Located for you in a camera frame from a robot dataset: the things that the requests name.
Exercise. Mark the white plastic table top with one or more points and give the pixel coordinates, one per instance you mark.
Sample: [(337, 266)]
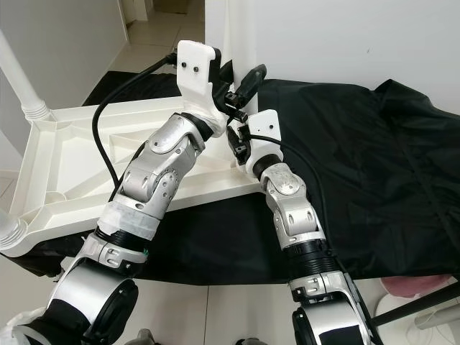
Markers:
[(65, 158)]

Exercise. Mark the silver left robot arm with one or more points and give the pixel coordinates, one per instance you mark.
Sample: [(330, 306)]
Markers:
[(165, 165)]

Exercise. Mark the black cloth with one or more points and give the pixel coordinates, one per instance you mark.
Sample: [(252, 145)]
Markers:
[(388, 180)]

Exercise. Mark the black stand leg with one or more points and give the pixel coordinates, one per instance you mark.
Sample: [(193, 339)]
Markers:
[(63, 268)]

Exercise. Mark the pink cushion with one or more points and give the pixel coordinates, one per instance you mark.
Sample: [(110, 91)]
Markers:
[(413, 284)]

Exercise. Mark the black pole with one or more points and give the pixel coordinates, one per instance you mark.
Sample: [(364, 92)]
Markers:
[(417, 309)]

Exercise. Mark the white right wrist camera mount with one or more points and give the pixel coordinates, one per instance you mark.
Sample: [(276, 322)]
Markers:
[(266, 129)]

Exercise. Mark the white door frame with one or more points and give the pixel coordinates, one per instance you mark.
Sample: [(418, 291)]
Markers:
[(129, 8)]

